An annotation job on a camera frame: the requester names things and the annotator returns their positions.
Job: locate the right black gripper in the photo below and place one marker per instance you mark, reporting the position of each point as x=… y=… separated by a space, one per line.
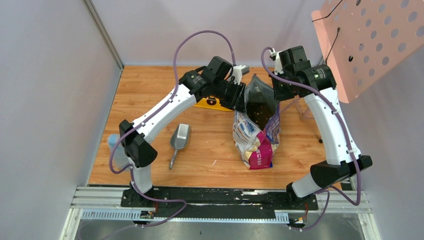
x=279 y=96

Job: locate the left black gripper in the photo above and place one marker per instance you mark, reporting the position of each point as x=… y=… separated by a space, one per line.
x=236 y=96

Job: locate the pet food bag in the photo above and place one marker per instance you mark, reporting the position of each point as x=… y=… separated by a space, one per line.
x=255 y=146

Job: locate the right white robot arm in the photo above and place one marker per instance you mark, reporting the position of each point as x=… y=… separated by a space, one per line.
x=294 y=76

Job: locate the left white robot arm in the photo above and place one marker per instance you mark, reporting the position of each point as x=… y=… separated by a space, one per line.
x=219 y=79

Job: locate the brown pet food kibble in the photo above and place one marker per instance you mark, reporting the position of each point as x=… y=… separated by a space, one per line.
x=260 y=113

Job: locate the yellow double bowl feeder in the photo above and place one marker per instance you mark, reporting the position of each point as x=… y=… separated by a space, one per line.
x=211 y=103

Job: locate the metal scoop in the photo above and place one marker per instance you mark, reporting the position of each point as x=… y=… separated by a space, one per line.
x=178 y=141

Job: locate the pink perforated stand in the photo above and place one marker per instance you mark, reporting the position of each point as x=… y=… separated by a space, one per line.
x=376 y=50

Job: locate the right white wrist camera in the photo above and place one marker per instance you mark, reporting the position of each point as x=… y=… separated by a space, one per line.
x=278 y=67

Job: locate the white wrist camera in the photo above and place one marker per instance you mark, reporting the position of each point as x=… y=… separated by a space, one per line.
x=236 y=73
x=278 y=67

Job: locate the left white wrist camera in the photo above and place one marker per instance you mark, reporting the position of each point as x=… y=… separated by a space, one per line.
x=236 y=73

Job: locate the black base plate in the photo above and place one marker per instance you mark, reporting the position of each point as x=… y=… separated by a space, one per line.
x=217 y=203

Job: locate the aluminium rail frame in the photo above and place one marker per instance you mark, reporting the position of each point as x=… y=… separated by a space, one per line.
x=102 y=202

